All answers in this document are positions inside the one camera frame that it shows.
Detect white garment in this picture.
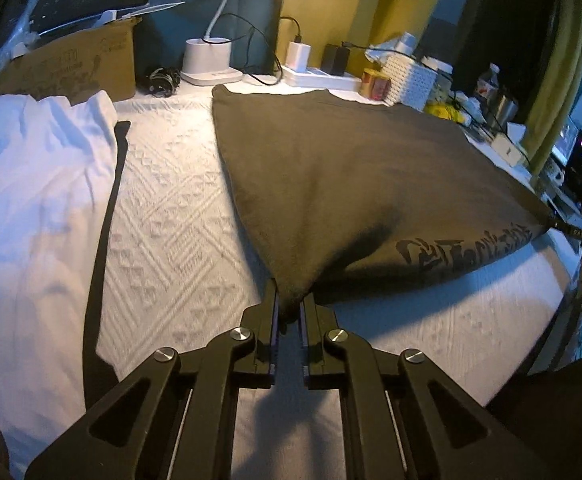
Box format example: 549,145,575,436
0,90,122,471

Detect white charger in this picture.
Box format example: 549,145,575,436
286,41,312,70

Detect black power adapter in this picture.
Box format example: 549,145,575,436
321,44,349,76

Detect printed cardboard box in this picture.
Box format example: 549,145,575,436
0,17,136,111

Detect crumpled white tissue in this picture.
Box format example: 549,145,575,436
366,40,402,63

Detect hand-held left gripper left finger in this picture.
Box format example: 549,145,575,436
25,279,279,480

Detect steel cup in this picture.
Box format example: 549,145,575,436
494,92,519,126

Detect white textured bed cover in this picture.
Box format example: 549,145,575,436
0,82,577,480

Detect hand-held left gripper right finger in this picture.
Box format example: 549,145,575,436
298,292,554,480

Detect white power strip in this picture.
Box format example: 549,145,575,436
281,65,363,92

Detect bundled black cable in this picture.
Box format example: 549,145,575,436
146,66,182,97

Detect white perforated basket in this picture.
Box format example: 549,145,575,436
383,52,439,111

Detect yellow green curtain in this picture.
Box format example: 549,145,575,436
521,0,582,176

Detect clear plastic sleeve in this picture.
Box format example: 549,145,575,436
116,0,179,18

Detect lit computer screen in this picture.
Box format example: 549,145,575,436
552,115,581,166

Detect clear bottle red label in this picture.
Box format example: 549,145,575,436
477,62,502,103

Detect olive brown t-shirt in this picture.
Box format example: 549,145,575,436
211,84,557,321

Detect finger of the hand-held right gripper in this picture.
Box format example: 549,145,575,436
546,217,582,242

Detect yellow plastic wrapper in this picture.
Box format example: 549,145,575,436
423,101,467,122

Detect black lamp cable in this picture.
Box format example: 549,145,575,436
201,12,284,86

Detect black charger cable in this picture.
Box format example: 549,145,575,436
277,16,303,43

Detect white desk lamp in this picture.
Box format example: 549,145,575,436
181,0,322,87

